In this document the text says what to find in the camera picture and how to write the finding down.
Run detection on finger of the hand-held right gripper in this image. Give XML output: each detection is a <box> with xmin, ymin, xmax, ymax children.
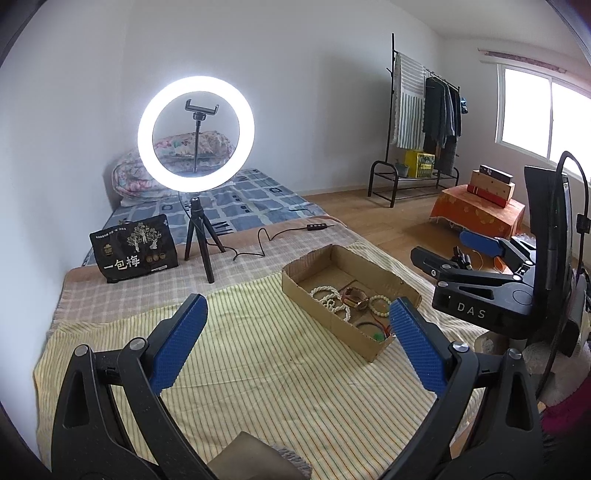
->
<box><xmin>459</xmin><ymin>230</ymin><xmax>539</xmax><ymax>274</ymax></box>
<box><xmin>410</xmin><ymin>247</ymin><xmax>536</xmax><ymax>284</ymax></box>

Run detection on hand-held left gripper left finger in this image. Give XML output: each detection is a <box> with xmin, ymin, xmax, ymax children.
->
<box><xmin>51</xmin><ymin>293</ymin><xmax>218</xmax><ymax>480</ymax></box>

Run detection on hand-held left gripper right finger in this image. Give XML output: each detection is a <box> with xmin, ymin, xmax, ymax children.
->
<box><xmin>383</xmin><ymin>296</ymin><xmax>546</xmax><ymax>480</ymax></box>

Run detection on pale jade bead bracelet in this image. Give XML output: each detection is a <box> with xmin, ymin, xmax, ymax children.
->
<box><xmin>368</xmin><ymin>295</ymin><xmax>393</xmax><ymax>318</ymax></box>

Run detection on small cream pearl necklace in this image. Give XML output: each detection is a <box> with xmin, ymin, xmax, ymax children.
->
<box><xmin>323</xmin><ymin>300</ymin><xmax>353</xmax><ymax>322</ymax></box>

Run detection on cardboard box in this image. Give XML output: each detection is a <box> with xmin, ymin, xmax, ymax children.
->
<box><xmin>281</xmin><ymin>244</ymin><xmax>422</xmax><ymax>363</ymax></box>

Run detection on orange cloth-covered box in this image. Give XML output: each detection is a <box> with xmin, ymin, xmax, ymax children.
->
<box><xmin>429</xmin><ymin>185</ymin><xmax>527</xmax><ymax>239</ymax></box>

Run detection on beige checked blanket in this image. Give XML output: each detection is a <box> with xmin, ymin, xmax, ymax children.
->
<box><xmin>46</xmin><ymin>222</ymin><xmax>370</xmax><ymax>337</ymax></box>

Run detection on dark gift box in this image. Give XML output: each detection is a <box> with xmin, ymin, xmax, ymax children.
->
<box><xmin>479</xmin><ymin>165</ymin><xmax>515</xmax><ymax>185</ymax></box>

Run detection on yellow striped cloth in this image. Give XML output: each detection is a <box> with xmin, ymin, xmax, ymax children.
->
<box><xmin>34</xmin><ymin>240</ymin><xmax>491</xmax><ymax>480</ymax></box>

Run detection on yellow box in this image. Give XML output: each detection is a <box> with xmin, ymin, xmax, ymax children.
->
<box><xmin>405</xmin><ymin>150</ymin><xmax>436</xmax><ymax>179</ymax></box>

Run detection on black snack bag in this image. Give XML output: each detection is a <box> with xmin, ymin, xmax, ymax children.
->
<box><xmin>89</xmin><ymin>213</ymin><xmax>180</xmax><ymax>284</ymax></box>

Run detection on black tripod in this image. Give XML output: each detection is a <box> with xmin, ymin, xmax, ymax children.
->
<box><xmin>184</xmin><ymin>196</ymin><xmax>227</xmax><ymax>284</ymax></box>

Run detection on dark hanging clothes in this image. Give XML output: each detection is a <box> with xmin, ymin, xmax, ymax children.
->
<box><xmin>422</xmin><ymin>76</ymin><xmax>463</xmax><ymax>172</ymax></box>

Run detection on grey cloth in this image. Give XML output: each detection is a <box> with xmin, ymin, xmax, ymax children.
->
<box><xmin>209</xmin><ymin>431</ymin><xmax>315</xmax><ymax>480</ymax></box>

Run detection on window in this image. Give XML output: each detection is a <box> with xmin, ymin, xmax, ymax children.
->
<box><xmin>495</xmin><ymin>62</ymin><xmax>591</xmax><ymax>171</ymax></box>

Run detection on magenta cloth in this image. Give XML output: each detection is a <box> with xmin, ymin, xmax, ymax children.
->
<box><xmin>540</xmin><ymin>388</ymin><xmax>591</xmax><ymax>445</ymax></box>

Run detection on black metal clothes rack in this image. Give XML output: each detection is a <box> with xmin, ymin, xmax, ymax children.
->
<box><xmin>368</xmin><ymin>32</ymin><xmax>462</xmax><ymax>208</ymax></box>

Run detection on striped hanging towel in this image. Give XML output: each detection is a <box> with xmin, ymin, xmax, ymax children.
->
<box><xmin>394</xmin><ymin>52</ymin><xmax>427</xmax><ymax>151</ymax></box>

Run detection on blue patterned bedsheet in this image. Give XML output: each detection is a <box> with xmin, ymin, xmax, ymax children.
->
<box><xmin>82</xmin><ymin>168</ymin><xmax>334</xmax><ymax>267</ymax></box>

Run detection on floral quilt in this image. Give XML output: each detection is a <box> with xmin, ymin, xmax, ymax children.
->
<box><xmin>112</xmin><ymin>131</ymin><xmax>234</xmax><ymax>208</ymax></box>

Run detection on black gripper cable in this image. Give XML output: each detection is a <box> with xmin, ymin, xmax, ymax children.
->
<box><xmin>536</xmin><ymin>150</ymin><xmax>591</xmax><ymax>400</ymax></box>

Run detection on red strap wristwatch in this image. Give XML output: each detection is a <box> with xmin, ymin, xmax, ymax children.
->
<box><xmin>341</xmin><ymin>286</ymin><xmax>370</xmax><ymax>311</ymax></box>

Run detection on braided white pearl necklace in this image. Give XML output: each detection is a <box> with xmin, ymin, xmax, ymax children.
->
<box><xmin>309</xmin><ymin>285</ymin><xmax>346</xmax><ymax>306</ymax></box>

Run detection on black power cable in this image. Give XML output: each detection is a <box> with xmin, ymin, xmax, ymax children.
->
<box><xmin>230</xmin><ymin>223</ymin><xmax>334</xmax><ymax>262</ymax></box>

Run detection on curtain rail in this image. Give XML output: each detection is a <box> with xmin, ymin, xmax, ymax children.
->
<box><xmin>478</xmin><ymin>46</ymin><xmax>567</xmax><ymax>75</ymax></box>

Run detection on ring light with phone holder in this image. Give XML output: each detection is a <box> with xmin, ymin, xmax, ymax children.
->
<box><xmin>137</xmin><ymin>76</ymin><xmax>255</xmax><ymax>191</ymax></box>

